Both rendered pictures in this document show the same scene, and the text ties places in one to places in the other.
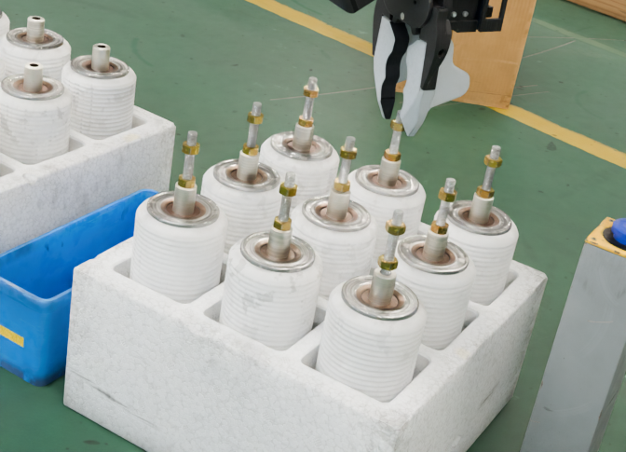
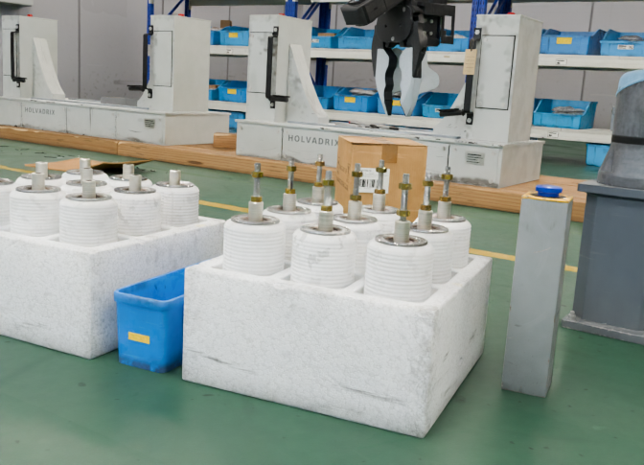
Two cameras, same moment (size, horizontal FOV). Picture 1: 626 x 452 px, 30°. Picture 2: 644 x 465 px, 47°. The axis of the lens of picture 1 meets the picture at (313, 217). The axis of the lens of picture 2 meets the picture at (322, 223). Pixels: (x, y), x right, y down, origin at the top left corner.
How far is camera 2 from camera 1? 0.38 m
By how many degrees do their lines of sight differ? 17
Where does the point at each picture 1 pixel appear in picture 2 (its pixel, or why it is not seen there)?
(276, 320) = (333, 270)
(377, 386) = (411, 296)
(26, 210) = (139, 263)
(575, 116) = not seen: hidden behind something
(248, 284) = (310, 247)
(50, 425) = (176, 389)
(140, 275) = (231, 266)
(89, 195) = (177, 261)
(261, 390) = (331, 315)
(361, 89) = not seen: hidden behind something
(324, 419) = (379, 322)
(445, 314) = (441, 262)
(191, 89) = not seen: hidden behind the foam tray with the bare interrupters
